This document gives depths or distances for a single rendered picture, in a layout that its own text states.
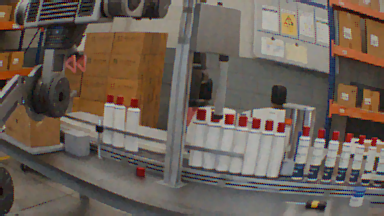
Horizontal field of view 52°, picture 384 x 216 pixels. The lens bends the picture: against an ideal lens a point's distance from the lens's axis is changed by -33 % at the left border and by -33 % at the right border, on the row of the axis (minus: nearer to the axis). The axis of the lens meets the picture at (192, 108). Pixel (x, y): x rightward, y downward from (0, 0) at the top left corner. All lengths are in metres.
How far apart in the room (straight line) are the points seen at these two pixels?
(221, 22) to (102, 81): 3.76
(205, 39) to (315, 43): 4.46
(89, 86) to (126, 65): 0.51
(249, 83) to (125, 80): 1.70
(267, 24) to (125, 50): 1.84
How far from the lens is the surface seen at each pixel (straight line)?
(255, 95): 6.48
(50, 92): 1.53
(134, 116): 2.10
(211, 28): 1.82
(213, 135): 1.96
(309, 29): 6.22
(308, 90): 6.34
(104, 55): 5.51
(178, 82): 1.85
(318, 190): 1.83
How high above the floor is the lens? 1.32
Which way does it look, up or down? 7 degrees down
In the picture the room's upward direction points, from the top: 6 degrees clockwise
